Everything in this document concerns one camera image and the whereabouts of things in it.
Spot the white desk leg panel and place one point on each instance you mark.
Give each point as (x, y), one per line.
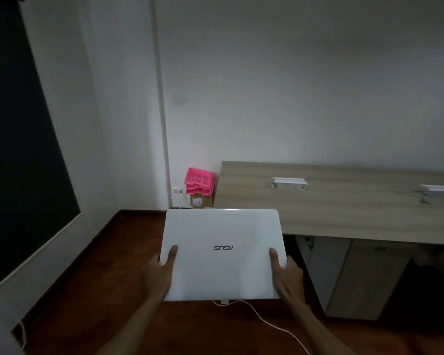
(327, 269)

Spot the white desk power socket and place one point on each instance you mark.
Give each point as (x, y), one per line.
(289, 182)
(439, 190)

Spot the person's right hand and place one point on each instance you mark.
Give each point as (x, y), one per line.
(286, 279)

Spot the dark window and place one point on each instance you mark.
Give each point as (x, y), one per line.
(20, 151)

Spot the person's right thumb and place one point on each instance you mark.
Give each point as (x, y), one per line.
(275, 259)

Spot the brown cardboard box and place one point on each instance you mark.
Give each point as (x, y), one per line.
(201, 200)

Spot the person's right forearm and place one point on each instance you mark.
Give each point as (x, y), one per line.
(320, 329)

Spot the light wooden desk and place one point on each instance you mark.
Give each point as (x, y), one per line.
(340, 203)

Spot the stack of pink plastic trays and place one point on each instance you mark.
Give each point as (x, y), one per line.
(200, 180)

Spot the person's left hand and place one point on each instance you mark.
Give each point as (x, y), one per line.
(158, 275)

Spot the person's left thumb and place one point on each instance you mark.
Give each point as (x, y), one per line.
(171, 255)

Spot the white laptop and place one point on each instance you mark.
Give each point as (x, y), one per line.
(222, 273)

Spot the person's left forearm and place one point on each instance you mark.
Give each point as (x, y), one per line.
(131, 327)

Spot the white wall conduit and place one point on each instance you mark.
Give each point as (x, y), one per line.
(160, 103)

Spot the wooden drawer cabinet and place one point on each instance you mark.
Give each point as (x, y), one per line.
(368, 279)

